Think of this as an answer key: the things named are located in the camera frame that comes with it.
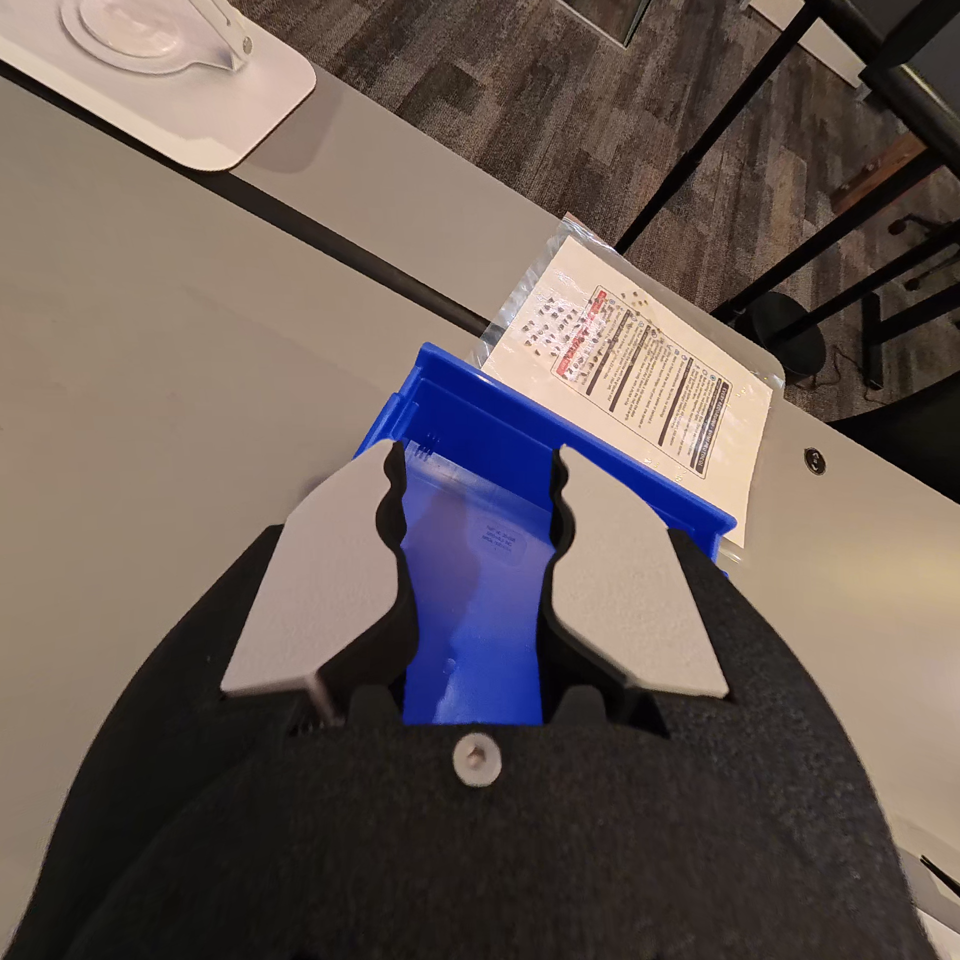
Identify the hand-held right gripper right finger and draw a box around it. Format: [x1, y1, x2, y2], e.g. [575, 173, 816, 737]
[534, 446, 732, 704]

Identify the printed sheet in plastic sleeve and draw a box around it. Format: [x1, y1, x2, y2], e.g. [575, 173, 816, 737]
[468, 213, 775, 550]

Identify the white flat board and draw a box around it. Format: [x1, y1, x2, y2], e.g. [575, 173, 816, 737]
[0, 0, 317, 173]

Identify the blue plastic bin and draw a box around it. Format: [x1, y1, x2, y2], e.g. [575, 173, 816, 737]
[351, 342, 738, 729]

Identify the clear plastic holder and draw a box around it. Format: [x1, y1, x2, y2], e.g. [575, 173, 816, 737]
[60, 0, 254, 77]

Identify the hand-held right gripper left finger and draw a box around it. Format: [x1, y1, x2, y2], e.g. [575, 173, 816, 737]
[219, 440, 417, 726]

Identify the black metal table frame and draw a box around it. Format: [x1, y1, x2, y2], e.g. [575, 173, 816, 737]
[615, 0, 960, 393]

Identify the round black stand base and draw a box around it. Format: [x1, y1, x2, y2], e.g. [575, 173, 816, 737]
[750, 291, 828, 377]

